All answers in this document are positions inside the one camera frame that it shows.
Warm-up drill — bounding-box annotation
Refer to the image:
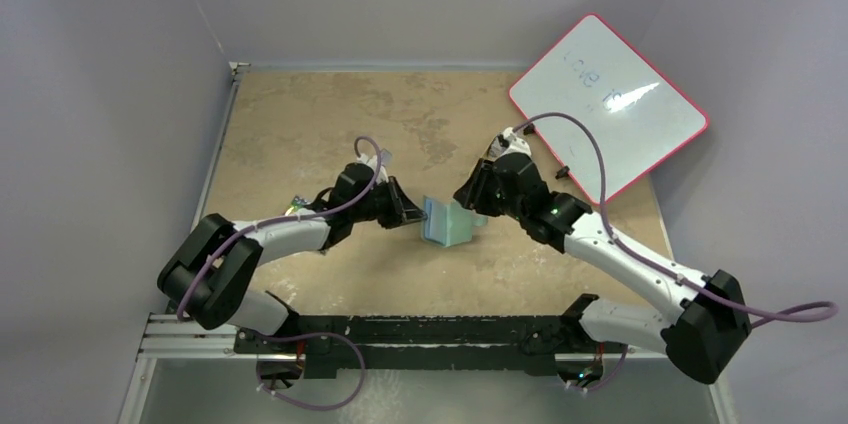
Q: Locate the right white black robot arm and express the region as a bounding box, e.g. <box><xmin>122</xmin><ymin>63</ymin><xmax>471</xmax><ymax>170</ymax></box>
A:
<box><xmin>453</xmin><ymin>152</ymin><xmax>752</xmax><ymax>384</ymax></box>

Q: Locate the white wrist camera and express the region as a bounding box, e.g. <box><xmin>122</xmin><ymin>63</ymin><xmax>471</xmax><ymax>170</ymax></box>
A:
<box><xmin>357</xmin><ymin>149</ymin><xmax>392</xmax><ymax>171</ymax></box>
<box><xmin>486</xmin><ymin>127</ymin><xmax>532</xmax><ymax>161</ymax></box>

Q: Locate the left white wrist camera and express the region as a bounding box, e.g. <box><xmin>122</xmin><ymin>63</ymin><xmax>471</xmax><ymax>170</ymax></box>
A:
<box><xmin>357</xmin><ymin>149</ymin><xmax>392</xmax><ymax>171</ymax></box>

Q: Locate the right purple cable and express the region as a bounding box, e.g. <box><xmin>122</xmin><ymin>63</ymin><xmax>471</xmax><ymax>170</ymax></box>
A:
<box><xmin>513</xmin><ymin>111</ymin><xmax>839</xmax><ymax>330</ymax></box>

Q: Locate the pink framed whiteboard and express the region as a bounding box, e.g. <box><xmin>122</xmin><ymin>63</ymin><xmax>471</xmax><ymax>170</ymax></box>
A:
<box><xmin>509</xmin><ymin>14</ymin><xmax>709</xmax><ymax>204</ymax></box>

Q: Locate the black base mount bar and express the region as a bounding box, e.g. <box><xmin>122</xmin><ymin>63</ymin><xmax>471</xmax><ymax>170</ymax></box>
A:
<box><xmin>234</xmin><ymin>313</ymin><xmax>624</xmax><ymax>379</ymax></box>

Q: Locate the green card holder wallet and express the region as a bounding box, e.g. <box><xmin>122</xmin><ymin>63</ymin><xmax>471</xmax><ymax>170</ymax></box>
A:
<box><xmin>421</xmin><ymin>196</ymin><xmax>488</xmax><ymax>248</ymax></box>

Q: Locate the aluminium rail frame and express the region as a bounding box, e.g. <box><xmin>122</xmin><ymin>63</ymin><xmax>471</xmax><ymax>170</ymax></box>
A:
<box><xmin>121</xmin><ymin>65</ymin><xmax>735</xmax><ymax>423</ymax></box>

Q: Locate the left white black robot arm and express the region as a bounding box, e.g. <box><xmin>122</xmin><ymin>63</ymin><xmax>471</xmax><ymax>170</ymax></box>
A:
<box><xmin>157</xmin><ymin>163</ymin><xmax>427</xmax><ymax>353</ymax></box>

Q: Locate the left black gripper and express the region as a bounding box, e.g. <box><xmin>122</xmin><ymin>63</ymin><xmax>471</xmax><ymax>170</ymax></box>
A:
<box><xmin>350</xmin><ymin>177</ymin><xmax>426</xmax><ymax>231</ymax></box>

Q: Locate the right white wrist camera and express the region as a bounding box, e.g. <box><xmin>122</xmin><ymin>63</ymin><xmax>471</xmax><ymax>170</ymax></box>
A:
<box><xmin>486</xmin><ymin>127</ymin><xmax>532</xmax><ymax>161</ymax></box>

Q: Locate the colourful marker pack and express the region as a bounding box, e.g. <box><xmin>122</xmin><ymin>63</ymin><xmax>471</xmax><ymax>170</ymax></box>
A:
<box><xmin>283</xmin><ymin>195</ymin><xmax>311</xmax><ymax>216</ymax></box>

